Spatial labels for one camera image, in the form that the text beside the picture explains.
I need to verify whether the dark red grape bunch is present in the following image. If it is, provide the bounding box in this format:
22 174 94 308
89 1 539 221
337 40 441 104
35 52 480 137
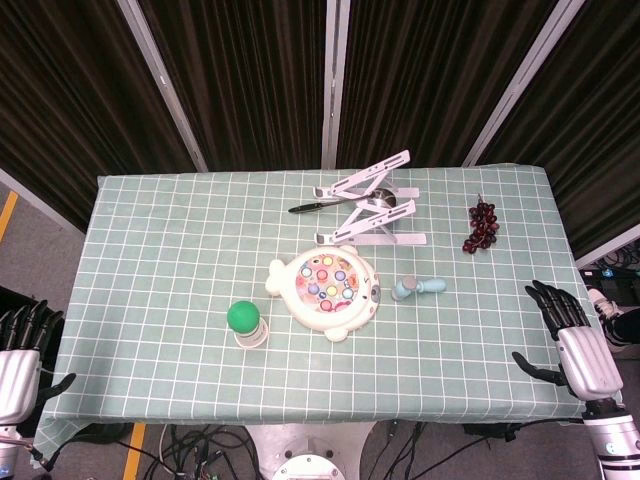
462 193 500 255

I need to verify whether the white frame post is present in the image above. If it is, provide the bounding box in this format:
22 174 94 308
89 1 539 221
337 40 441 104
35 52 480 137
115 0 209 174
319 0 351 169
462 0 586 169
574 234 640 269

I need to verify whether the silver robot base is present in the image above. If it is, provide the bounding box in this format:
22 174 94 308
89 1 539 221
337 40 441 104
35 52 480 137
244 422 396 480

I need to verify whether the white paper cup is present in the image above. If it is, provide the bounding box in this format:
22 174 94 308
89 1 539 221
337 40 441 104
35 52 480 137
233 319 270 350

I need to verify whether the green ball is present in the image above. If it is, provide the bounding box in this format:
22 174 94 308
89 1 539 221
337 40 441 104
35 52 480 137
226 299 262 335

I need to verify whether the black power strip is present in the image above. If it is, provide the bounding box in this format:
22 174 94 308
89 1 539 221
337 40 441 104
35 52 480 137
579 266 640 282

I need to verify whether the light blue toy hammer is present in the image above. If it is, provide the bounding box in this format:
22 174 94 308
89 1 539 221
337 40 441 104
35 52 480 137
391 275 447 303

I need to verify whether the dark pleated curtain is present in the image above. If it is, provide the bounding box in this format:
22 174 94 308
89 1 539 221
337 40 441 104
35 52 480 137
0 0 640 261

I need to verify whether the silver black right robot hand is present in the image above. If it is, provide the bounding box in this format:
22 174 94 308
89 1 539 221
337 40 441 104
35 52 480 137
511 279 625 401

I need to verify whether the white folding laptop stand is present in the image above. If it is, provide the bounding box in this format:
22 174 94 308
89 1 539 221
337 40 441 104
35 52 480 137
313 148 429 247

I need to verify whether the green checked tablecloth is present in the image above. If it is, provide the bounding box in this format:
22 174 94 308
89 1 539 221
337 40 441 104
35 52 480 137
33 164 606 454

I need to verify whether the black cable bundle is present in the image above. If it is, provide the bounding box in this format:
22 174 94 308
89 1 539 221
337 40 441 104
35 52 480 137
364 420 591 480
139 422 261 480

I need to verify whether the fish shaped toy game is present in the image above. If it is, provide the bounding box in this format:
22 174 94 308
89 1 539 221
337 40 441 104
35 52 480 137
264 244 382 344

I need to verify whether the white shoe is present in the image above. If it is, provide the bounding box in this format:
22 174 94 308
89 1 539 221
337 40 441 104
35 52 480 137
587 287 625 321

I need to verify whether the black-handled metal ladle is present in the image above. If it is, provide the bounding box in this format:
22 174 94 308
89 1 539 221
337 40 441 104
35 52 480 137
288 187 397 215

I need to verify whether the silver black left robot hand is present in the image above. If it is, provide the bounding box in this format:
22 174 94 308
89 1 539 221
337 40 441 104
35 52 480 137
0 299 77 427

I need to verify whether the black trouser leg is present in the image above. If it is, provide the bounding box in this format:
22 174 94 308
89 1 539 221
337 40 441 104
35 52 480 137
606 307 640 351

